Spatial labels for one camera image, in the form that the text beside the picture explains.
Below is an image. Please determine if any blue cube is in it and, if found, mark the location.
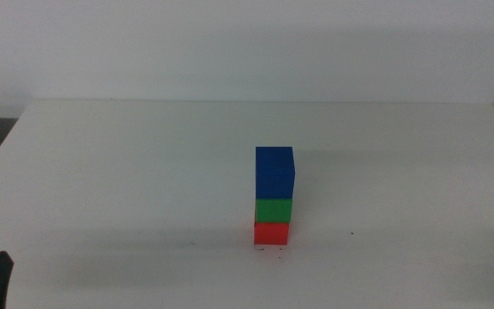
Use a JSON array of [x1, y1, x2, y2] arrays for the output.
[[254, 145, 297, 200]]

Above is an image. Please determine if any red cube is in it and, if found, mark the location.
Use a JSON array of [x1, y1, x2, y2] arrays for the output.
[[252, 221, 292, 247]]

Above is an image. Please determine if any green cube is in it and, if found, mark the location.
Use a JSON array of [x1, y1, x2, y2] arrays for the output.
[[254, 197, 294, 225]]

